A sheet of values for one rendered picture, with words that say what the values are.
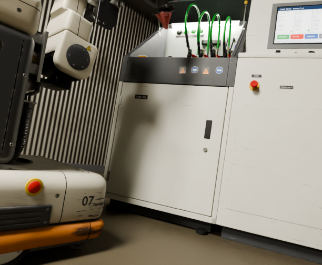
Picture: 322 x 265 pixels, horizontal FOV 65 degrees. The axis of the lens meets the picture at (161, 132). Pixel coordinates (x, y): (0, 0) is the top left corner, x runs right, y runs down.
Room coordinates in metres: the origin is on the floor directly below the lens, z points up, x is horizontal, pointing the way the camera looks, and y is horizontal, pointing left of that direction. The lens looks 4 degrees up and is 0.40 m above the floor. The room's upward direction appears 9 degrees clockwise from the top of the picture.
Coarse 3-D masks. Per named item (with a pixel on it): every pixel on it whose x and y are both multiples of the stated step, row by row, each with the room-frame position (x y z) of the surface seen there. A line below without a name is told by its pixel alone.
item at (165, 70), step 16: (128, 64) 1.55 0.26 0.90; (144, 64) 1.51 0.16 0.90; (160, 64) 1.47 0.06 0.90; (176, 64) 1.44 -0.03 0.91; (192, 64) 1.40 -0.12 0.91; (208, 64) 1.37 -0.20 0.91; (224, 64) 1.34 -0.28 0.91; (128, 80) 1.55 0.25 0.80; (144, 80) 1.51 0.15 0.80; (160, 80) 1.47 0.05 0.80; (176, 80) 1.43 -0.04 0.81; (192, 80) 1.40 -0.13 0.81; (208, 80) 1.37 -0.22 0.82; (224, 80) 1.34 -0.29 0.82
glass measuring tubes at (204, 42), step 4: (204, 40) 1.90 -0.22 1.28; (212, 40) 1.88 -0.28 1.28; (216, 40) 1.87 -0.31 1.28; (220, 40) 1.86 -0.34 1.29; (204, 44) 1.91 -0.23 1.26; (216, 44) 1.88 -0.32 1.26; (220, 44) 1.88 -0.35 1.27; (204, 48) 1.91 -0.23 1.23; (208, 48) 1.89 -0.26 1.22; (204, 52) 1.92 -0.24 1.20; (208, 52) 1.90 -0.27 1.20; (208, 56) 1.91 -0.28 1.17
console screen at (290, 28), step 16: (272, 16) 1.55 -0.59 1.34; (288, 16) 1.51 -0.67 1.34; (304, 16) 1.48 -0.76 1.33; (320, 16) 1.45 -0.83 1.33; (272, 32) 1.52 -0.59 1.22; (288, 32) 1.48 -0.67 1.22; (304, 32) 1.45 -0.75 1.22; (320, 32) 1.42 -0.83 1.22; (272, 48) 1.49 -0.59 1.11; (288, 48) 1.46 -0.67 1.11; (304, 48) 1.43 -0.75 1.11; (320, 48) 1.40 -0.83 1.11
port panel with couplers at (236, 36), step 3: (228, 33) 1.87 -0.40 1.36; (231, 33) 1.86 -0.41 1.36; (234, 33) 1.86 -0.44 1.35; (237, 33) 1.85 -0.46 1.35; (225, 36) 1.88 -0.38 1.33; (231, 36) 1.86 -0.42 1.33; (234, 36) 1.85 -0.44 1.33; (237, 36) 1.85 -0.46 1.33; (225, 39) 1.88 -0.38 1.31; (231, 39) 1.86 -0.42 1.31; (234, 39) 1.83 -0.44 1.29; (237, 39) 1.84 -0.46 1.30; (231, 42) 1.86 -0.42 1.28; (234, 42) 1.85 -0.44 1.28; (234, 45) 1.85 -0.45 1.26; (231, 54) 1.86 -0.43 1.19
